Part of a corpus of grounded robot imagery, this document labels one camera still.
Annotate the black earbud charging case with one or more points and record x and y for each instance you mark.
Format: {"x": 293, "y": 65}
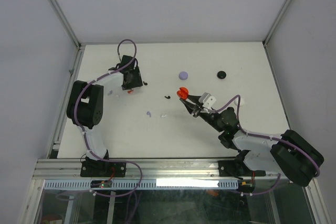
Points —
{"x": 221, "y": 75}

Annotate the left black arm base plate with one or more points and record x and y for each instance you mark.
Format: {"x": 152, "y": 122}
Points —
{"x": 92, "y": 168}

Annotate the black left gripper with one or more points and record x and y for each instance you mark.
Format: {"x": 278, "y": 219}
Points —
{"x": 138, "y": 81}

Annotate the purple earbud charging case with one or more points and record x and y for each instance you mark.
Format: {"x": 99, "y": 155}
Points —
{"x": 183, "y": 75}

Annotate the aluminium mounting rail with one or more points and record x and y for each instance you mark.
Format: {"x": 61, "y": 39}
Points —
{"x": 148, "y": 168}

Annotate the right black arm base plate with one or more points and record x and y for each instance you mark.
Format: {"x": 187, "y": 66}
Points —
{"x": 238, "y": 170}

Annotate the orange earbud charging case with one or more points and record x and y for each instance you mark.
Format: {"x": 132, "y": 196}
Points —
{"x": 182, "y": 93}

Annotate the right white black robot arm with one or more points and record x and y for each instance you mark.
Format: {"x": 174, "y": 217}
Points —
{"x": 286, "y": 154}

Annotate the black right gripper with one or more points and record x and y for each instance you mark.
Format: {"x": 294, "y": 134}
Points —
{"x": 195, "y": 108}

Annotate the white slotted cable duct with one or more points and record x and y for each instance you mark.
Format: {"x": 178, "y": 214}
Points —
{"x": 145, "y": 184}

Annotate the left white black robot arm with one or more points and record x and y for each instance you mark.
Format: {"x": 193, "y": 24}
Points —
{"x": 85, "y": 106}

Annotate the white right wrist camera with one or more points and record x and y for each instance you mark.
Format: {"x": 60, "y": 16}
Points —
{"x": 207, "y": 100}

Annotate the white earbud charging case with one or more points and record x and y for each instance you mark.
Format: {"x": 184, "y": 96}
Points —
{"x": 242, "y": 101}

